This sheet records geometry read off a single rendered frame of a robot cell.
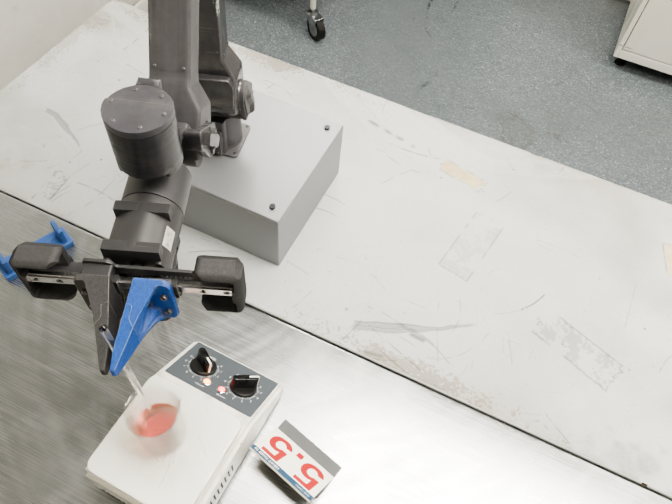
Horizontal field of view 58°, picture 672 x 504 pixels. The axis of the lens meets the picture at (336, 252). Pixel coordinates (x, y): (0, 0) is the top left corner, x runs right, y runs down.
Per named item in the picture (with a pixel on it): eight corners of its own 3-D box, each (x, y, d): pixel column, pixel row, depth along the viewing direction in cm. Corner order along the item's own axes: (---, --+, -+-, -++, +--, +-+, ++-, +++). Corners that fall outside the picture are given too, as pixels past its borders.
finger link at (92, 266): (193, 264, 50) (198, 287, 53) (80, 255, 50) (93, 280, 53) (188, 285, 49) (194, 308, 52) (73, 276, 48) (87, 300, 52)
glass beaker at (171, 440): (155, 471, 62) (140, 448, 56) (128, 431, 65) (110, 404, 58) (204, 434, 65) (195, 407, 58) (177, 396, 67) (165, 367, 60)
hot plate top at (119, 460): (155, 373, 69) (153, 370, 68) (245, 423, 66) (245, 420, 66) (84, 469, 63) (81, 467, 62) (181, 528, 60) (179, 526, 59)
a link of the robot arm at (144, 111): (144, 131, 63) (119, 34, 53) (222, 140, 63) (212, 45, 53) (113, 218, 57) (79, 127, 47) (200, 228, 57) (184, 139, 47)
